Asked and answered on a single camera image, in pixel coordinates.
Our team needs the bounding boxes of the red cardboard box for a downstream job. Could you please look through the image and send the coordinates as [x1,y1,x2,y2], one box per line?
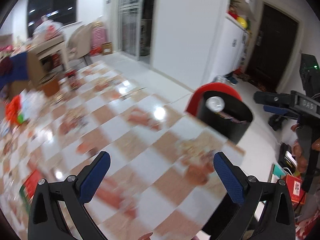
[19,169,42,202]

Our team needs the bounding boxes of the clear crushed plastic bottle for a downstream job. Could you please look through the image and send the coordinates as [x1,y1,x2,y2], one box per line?
[205,96,225,113]

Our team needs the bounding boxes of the person's right hand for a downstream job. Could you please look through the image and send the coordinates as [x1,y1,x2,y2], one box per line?
[291,124,319,174]

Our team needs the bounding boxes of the person's left hand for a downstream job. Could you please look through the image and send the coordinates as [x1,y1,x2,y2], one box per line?
[138,232,153,240]

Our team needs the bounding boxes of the black boots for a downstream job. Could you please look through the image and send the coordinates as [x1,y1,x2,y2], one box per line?
[268,114,288,131]

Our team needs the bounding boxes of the red gift bag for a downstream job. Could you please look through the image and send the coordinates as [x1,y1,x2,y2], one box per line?
[282,174,306,205]

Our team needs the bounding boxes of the blue sneakers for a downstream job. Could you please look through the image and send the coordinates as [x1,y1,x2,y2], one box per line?
[224,72,238,86]

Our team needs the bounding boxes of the dark entrance door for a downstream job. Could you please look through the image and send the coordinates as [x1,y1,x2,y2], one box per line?
[245,4,299,93]

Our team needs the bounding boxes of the yellow helmet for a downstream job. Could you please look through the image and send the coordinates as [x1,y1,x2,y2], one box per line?
[236,16,248,29]

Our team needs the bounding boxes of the white shoe cabinet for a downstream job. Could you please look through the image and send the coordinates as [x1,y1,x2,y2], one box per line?
[203,0,251,82]

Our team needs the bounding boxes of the clear plastic bag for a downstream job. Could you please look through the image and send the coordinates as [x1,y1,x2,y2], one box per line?
[20,89,47,120]

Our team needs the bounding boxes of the orange plastic bag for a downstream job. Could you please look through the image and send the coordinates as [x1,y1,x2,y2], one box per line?
[5,95,24,125]

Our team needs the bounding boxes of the brown glass cup with straw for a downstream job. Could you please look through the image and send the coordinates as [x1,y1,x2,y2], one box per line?
[39,73,63,103]

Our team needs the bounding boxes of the red cartoon drink can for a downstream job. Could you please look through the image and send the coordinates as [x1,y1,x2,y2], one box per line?
[65,69,79,90]

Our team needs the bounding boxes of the blue cloth on chair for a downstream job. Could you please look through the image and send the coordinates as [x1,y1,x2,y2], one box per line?
[0,52,29,89]

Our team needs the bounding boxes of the brown chair with clothes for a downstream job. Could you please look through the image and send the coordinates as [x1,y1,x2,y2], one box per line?
[1,52,46,99]

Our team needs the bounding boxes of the sliding glass door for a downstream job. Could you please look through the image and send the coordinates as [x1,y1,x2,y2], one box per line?
[116,0,155,64]

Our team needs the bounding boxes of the small cardboard box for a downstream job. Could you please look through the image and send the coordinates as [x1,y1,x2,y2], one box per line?
[101,42,113,55]

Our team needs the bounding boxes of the beige dining table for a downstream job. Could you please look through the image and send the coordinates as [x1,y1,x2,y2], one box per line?
[29,35,70,70]

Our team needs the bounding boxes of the beige dining chair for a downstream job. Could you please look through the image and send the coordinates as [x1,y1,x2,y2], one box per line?
[67,22,93,65]

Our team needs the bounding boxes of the pink plastic stool stack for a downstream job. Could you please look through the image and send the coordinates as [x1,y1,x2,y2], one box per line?
[90,26,107,56]

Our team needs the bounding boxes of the white shopping bag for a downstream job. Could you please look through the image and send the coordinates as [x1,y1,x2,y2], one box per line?
[33,15,63,41]

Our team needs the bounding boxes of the dark window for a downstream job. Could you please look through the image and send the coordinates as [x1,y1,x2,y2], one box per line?
[27,0,77,37]

